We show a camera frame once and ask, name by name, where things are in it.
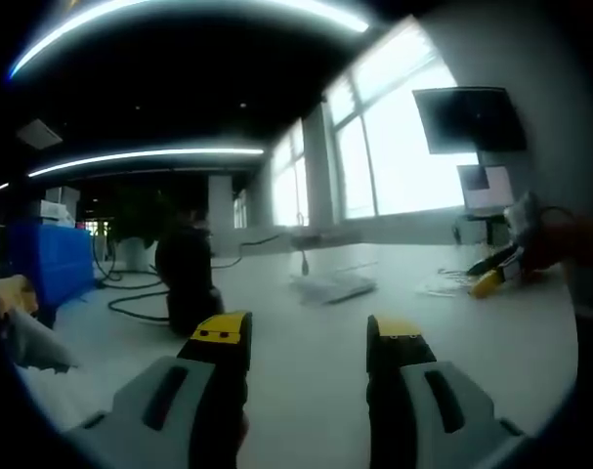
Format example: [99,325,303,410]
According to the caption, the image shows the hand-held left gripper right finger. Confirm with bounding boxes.
[365,314,525,469]

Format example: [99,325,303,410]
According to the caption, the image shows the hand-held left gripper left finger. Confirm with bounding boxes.
[64,311,253,469]

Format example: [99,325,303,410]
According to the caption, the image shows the clear blue-striped sheet goods packet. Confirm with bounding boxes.
[289,272,378,300]

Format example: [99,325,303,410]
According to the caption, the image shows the person's right hand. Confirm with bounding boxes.
[518,209,578,282]

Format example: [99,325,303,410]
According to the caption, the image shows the light screen monitor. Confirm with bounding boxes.
[455,164,516,214]

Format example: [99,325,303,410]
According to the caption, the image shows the white table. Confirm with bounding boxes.
[15,238,580,441]

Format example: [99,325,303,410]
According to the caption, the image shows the dark hanging monitor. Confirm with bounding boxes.
[412,86,528,155]

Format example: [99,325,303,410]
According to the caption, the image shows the black barcode scanner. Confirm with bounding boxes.
[154,207,227,338]

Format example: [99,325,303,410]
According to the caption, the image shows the potted green plant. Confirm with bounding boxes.
[107,190,180,271]

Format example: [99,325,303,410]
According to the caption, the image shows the blue plastic bin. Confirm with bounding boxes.
[7,224,96,314]

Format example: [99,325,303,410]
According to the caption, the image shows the yellow box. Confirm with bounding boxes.
[0,276,39,317]

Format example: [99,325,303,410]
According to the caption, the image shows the straight ceiling light strip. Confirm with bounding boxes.
[26,146,266,180]

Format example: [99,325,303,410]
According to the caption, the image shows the ceiling air conditioner panel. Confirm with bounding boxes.
[16,118,64,150]

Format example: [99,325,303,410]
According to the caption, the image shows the long curved ceiling light strip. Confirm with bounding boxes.
[7,0,370,82]

